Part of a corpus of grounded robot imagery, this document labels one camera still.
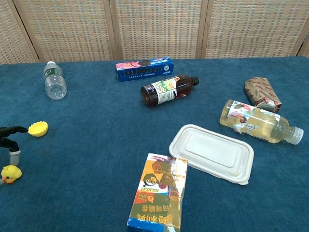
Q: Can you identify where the colourful snack carton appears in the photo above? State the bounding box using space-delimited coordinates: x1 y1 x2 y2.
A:
126 153 189 232

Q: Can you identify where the dark brown tea bottle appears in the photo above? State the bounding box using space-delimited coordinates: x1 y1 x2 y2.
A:
140 75 199 108

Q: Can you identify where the yellow rubber duck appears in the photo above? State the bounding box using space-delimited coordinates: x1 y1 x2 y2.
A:
0 165 23 185

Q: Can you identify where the white rectangular container lid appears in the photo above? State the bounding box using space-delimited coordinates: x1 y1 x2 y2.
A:
169 124 255 186

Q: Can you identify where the clear water bottle green label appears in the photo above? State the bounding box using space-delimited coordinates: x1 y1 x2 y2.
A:
43 61 68 100

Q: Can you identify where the blue cookie box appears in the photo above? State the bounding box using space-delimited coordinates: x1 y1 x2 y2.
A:
115 57 175 83

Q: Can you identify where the gold red wrapped snack pack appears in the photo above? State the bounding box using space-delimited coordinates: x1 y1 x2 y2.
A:
245 76 282 113

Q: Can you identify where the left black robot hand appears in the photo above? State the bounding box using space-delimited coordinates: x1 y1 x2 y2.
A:
0 126 29 185

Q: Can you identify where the woven folding screen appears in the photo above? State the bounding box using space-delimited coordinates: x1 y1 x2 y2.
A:
0 0 309 65

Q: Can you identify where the yellow bottle cap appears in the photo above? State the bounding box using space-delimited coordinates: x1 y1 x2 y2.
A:
28 121 49 138

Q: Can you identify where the pale yellow drink bottle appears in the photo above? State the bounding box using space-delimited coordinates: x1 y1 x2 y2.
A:
219 99 304 145

